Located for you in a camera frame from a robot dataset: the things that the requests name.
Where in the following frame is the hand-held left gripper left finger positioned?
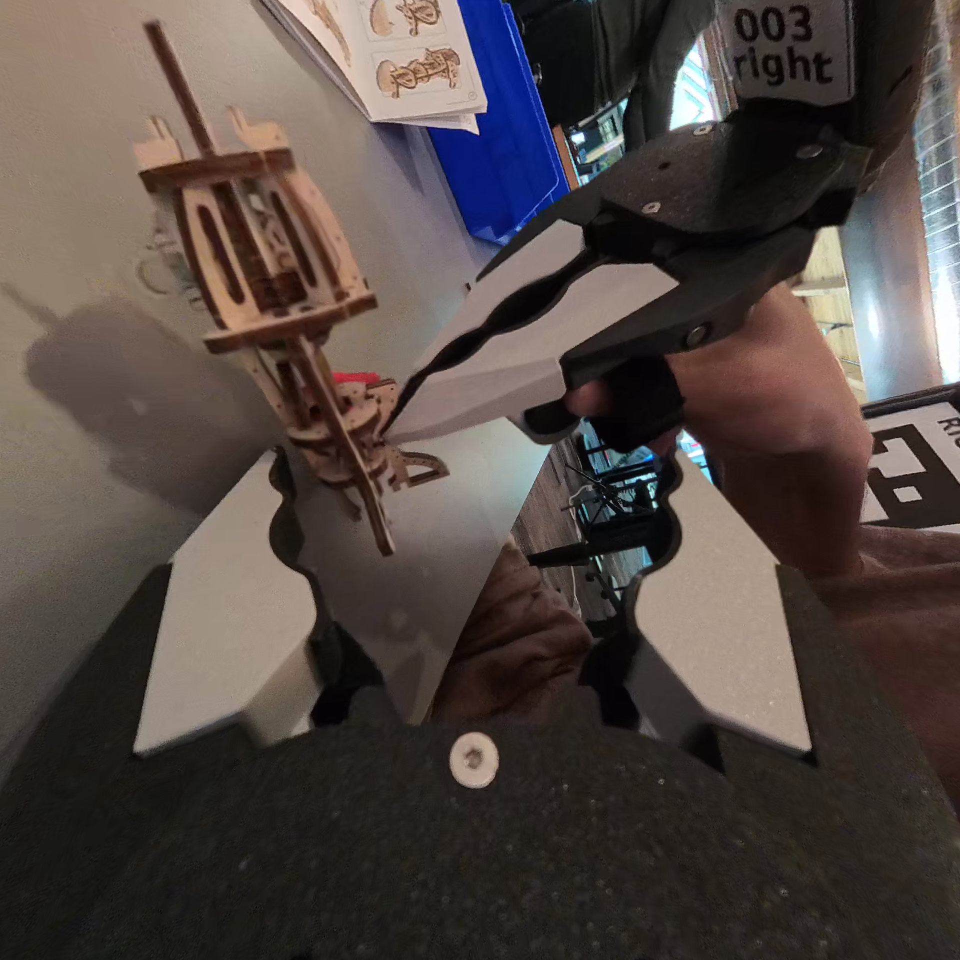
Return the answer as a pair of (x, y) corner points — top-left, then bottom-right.
(133, 448), (331, 757)

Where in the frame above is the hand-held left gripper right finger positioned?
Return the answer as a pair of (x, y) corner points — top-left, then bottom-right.
(622, 450), (815, 755)

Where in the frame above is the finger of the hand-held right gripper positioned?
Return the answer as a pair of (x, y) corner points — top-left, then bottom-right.
(393, 221), (610, 423)
(386, 258), (684, 445)

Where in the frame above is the wooden mechanical model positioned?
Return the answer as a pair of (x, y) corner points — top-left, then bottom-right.
(133, 21), (451, 558)

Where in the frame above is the person's right forearm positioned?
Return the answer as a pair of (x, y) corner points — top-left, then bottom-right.
(716, 352), (960, 811)

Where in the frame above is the person's right hand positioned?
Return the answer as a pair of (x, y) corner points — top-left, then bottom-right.
(564, 288), (845, 481)

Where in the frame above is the wooden shelf unit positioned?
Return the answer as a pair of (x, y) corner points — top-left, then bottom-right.
(786, 225), (858, 380)

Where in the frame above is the blue plastic bin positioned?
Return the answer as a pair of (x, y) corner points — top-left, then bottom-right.
(427, 0), (573, 246)

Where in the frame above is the black tripod stand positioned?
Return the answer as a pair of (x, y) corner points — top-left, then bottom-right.
(528, 442), (678, 603)

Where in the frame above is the person's brown clothing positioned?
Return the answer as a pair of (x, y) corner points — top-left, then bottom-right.
(431, 540), (603, 726)

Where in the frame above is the framed black-white tag poster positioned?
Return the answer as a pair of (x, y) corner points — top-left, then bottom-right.
(858, 386), (960, 535)

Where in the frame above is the instruction booklet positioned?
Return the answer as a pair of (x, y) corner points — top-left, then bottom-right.
(258, 0), (490, 138)

